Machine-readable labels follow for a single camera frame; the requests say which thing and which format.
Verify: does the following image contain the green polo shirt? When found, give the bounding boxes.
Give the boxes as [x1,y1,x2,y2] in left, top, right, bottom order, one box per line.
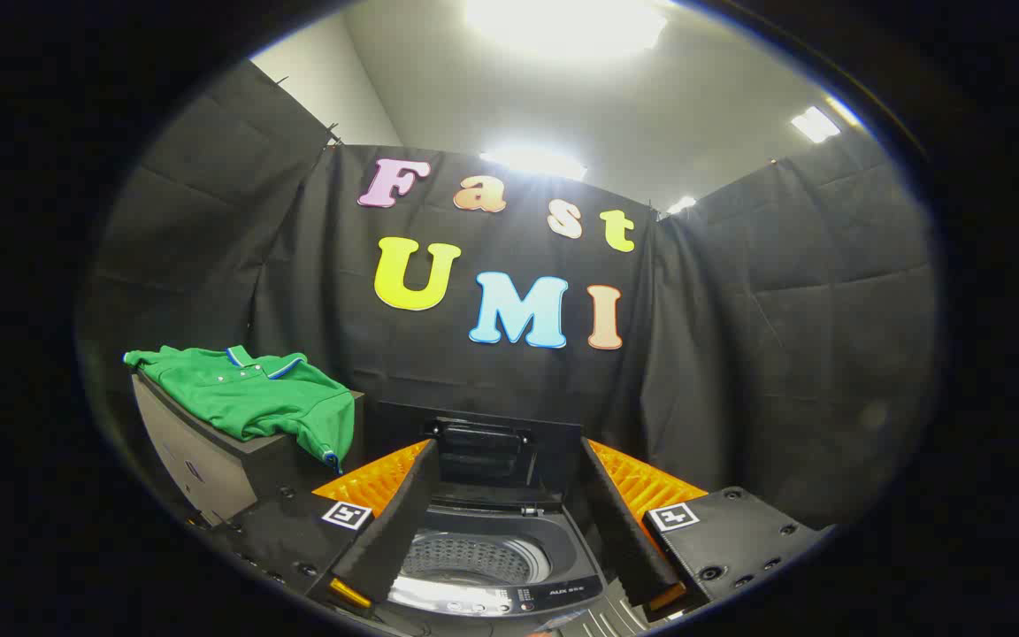
[123,345,356,472]

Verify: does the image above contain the black backdrop cloth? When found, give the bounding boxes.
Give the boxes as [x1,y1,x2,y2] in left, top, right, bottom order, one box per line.
[76,60,939,532]

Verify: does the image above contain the large round ceiling light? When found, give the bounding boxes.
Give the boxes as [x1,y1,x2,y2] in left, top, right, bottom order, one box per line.
[464,0,670,59]

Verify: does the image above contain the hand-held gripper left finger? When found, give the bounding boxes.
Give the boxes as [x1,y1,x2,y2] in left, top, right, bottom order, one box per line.
[209,440,441,610]

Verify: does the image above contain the long ceiling light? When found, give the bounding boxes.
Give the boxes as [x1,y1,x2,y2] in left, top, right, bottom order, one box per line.
[481,145,588,182]

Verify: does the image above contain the dark grey washing machine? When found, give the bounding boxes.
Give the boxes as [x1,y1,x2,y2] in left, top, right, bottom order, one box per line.
[384,503,621,637]

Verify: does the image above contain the grey cabinet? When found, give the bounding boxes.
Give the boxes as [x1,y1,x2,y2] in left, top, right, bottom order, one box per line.
[131,372,369,529]

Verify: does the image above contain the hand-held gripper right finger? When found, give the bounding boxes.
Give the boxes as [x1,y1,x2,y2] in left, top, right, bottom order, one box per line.
[578,438,833,613]

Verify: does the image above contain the rectangular ceiling light panel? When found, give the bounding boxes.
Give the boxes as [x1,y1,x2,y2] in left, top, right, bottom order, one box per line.
[791,106,842,144]

